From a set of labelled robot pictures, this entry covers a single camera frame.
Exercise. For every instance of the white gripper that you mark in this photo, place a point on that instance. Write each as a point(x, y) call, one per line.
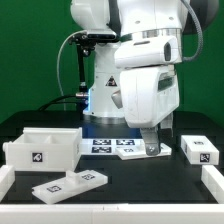
point(149, 96)

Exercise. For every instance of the white door panel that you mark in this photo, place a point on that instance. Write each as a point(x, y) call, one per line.
point(137, 151)
point(70, 185)

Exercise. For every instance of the white cabinet body box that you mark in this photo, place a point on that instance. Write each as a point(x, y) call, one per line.
point(44, 149)

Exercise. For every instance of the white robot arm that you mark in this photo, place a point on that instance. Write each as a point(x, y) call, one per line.
point(137, 44)

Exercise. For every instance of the white cabinet top block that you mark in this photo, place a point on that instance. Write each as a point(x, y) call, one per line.
point(199, 150)

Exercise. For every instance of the white right fence block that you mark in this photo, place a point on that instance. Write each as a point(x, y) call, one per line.
point(214, 181)

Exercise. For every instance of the white fence block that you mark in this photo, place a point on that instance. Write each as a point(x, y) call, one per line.
point(7, 178)
point(214, 181)

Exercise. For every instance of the white marker base sheet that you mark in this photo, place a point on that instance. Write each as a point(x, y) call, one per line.
point(100, 146)

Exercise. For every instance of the white door panel front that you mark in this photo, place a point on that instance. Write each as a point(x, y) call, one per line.
point(70, 185)

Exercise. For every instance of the white left fence block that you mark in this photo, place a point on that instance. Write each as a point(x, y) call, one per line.
point(7, 178)

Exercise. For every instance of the white front fence rail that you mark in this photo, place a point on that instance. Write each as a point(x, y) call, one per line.
point(113, 214)

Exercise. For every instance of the black camera on stand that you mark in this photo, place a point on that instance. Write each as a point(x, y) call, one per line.
point(100, 106)

